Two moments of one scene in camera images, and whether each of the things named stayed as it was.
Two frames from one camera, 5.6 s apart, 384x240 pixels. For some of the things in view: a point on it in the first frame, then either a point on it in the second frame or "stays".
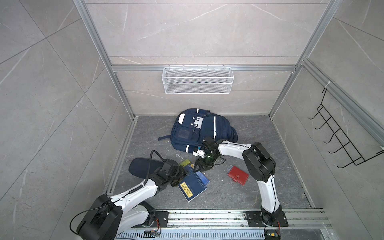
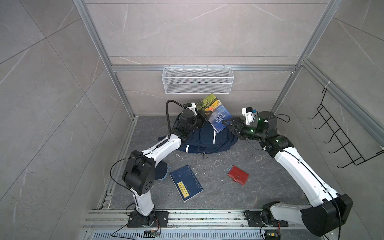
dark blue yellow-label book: (192, 185) stays
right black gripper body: (207, 161) -> (250, 133)
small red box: (238, 175) stays
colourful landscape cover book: (186, 161) -> (211, 104)
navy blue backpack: (192, 126) stays
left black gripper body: (179, 176) -> (195, 124)
